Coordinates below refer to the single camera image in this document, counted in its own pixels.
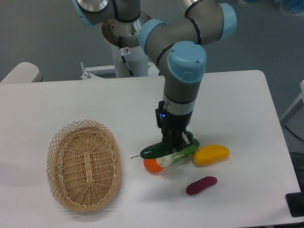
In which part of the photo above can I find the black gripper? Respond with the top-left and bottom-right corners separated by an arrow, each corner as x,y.
155,101 -> 194,154

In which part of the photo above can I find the dark green cucumber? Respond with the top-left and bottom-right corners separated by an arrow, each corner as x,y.
132,138 -> 200,159

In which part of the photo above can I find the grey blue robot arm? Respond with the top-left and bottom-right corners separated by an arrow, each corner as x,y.
73,0 -> 237,159

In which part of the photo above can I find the green bok choy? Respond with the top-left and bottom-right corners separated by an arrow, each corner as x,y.
156,144 -> 199,167

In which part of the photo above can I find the orange carrot piece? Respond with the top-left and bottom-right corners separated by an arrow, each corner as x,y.
143,159 -> 163,173

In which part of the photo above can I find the yellow bell pepper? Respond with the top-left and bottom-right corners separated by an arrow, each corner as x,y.
193,145 -> 230,166

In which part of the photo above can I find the purple sweet potato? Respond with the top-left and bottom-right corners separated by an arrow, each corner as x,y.
186,176 -> 218,196

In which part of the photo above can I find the woven wicker basket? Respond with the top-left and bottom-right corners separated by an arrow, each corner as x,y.
46,120 -> 122,212

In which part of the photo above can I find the white furniture at right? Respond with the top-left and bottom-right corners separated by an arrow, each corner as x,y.
279,80 -> 304,126

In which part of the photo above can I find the black device at edge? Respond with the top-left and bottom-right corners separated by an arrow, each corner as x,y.
285,192 -> 304,217

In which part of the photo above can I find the white chair back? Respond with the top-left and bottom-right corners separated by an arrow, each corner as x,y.
0,62 -> 44,85

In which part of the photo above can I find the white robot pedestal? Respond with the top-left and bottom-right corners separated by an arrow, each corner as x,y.
80,11 -> 167,81

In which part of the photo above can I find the black pedestal cable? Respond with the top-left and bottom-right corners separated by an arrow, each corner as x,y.
118,36 -> 135,78

